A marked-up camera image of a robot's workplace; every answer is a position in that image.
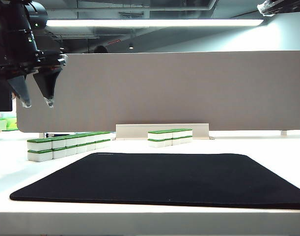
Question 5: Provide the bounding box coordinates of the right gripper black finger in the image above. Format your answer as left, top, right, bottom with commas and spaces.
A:
258, 0, 300, 11
262, 3, 300, 17

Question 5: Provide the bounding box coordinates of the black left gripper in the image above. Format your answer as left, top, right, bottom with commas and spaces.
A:
0, 50, 63, 108

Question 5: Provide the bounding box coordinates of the black computer monitor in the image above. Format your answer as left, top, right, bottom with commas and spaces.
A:
0, 73, 13, 113

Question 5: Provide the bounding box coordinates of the bright green storage box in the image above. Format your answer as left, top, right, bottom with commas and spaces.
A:
0, 117, 18, 132

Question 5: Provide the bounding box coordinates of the dark-haired person's head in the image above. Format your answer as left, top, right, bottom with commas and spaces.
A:
93, 45, 109, 54

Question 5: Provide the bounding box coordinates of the grey-brown desk divider panel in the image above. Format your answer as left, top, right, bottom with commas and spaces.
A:
16, 50, 300, 134

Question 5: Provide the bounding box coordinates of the long ceiling light strip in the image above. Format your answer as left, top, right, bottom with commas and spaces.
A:
0, 18, 265, 28

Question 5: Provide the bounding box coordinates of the black desk mat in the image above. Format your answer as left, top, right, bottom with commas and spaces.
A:
9, 152, 300, 211

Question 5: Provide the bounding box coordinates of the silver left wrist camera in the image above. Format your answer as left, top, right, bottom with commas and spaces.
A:
57, 53, 69, 67

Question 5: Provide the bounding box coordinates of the grey ceiling duct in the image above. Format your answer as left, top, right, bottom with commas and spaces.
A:
77, 0, 218, 12

